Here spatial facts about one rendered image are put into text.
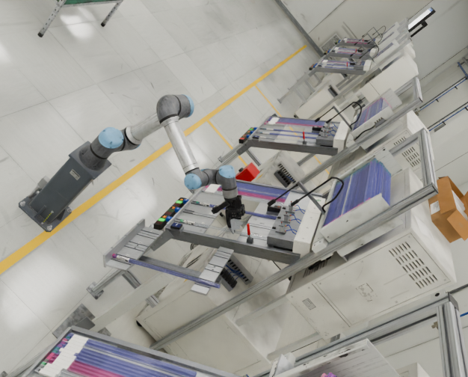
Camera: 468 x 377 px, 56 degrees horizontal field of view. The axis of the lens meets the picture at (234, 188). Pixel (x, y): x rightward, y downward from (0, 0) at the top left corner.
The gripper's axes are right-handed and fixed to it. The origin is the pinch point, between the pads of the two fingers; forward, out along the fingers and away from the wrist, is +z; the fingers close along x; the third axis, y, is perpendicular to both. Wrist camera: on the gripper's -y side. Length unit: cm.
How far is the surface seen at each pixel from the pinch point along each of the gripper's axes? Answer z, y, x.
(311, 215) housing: -0.3, 37.8, 18.3
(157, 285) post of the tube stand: 7.4, -24.4, -40.4
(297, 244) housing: 1.5, 35.8, -8.1
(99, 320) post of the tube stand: 34, -65, -40
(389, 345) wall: 159, 74, 102
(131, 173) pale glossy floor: 3, -115, 87
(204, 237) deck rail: -1.2, -11.5, -10.0
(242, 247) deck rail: 3.3, 8.3, -10.0
